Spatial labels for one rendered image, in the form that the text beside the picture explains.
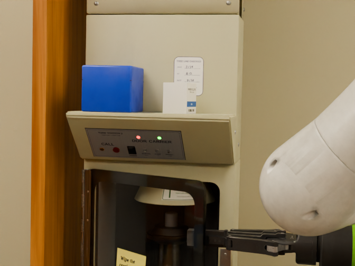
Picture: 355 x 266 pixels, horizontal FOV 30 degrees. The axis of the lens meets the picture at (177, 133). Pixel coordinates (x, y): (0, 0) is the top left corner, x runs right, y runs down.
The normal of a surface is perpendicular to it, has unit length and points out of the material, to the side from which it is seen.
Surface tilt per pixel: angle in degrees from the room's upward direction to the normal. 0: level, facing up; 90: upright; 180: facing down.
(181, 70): 90
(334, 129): 73
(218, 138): 135
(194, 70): 90
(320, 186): 99
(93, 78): 90
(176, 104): 90
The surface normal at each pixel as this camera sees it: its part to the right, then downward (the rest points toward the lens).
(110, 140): -0.15, 0.74
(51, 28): 0.98, 0.03
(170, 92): -0.39, 0.04
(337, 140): -0.62, -0.08
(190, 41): -0.18, 0.05
